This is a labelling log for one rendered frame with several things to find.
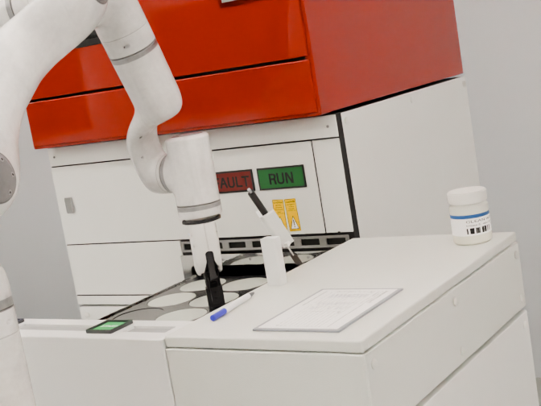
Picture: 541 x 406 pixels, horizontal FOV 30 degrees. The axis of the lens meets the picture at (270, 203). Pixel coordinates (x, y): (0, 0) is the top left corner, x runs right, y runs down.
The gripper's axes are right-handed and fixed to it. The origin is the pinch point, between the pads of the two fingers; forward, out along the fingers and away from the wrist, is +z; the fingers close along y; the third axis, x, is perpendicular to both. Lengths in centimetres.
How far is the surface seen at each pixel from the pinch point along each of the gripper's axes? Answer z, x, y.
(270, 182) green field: -17.2, 16.8, -19.3
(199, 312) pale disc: 2.0, -3.7, 2.0
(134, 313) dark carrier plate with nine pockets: 2.1, -16.0, -7.6
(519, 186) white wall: 14, 116, -131
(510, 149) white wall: 1, 115, -132
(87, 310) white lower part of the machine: 11, -28, -60
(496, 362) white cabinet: 14, 44, 29
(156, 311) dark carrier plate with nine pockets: 2.1, -11.6, -5.8
